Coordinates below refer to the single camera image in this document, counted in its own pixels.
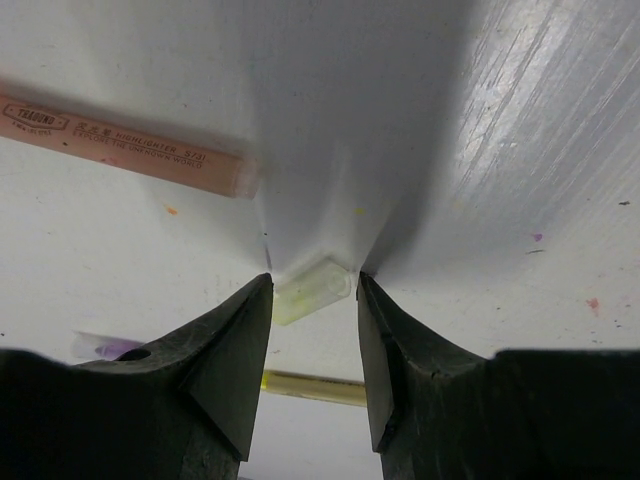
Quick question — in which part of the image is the purple pen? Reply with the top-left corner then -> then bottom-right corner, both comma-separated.
71,331 -> 143,361

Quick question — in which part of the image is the yellow pen cap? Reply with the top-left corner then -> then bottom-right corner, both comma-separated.
272,259 -> 351,326

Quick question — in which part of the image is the orange pen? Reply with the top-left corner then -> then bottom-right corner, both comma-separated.
1,81 -> 260,199

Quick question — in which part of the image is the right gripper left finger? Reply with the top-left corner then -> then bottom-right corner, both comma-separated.
1,273 -> 273,479

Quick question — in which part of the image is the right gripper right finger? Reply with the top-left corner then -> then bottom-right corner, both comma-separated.
356,274 -> 639,479

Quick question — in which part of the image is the yellow pen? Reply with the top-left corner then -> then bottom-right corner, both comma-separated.
261,370 -> 367,407

